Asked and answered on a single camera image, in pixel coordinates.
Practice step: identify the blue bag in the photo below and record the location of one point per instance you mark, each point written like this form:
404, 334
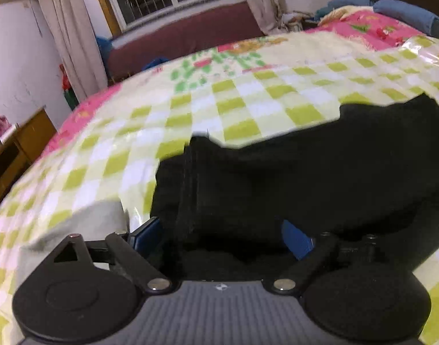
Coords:
104, 55

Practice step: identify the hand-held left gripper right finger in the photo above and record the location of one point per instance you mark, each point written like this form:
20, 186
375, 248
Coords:
294, 240

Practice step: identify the wooden side cabinet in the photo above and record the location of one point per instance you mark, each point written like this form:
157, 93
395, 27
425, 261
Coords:
21, 143

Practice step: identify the black pants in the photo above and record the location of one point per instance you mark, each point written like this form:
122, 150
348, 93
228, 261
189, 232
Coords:
312, 172

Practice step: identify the maroon bench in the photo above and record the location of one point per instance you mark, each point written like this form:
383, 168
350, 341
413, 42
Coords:
190, 36

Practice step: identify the pile of clothes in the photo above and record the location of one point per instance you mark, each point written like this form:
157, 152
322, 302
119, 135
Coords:
296, 19

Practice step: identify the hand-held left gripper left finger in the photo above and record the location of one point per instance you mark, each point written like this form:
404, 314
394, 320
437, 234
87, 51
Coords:
149, 234

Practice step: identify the light grey cloth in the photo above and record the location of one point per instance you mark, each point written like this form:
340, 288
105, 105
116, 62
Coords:
90, 219

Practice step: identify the small blue cloth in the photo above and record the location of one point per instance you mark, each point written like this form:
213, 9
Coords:
154, 63

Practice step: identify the red and green toy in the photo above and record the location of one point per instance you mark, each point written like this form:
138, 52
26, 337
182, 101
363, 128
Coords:
69, 90

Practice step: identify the pink floral quilt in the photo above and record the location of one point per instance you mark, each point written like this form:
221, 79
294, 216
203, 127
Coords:
366, 28

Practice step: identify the blue pillow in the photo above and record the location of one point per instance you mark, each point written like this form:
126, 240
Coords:
409, 14

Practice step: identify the beige curtain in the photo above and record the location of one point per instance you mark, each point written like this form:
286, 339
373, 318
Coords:
68, 32
260, 0

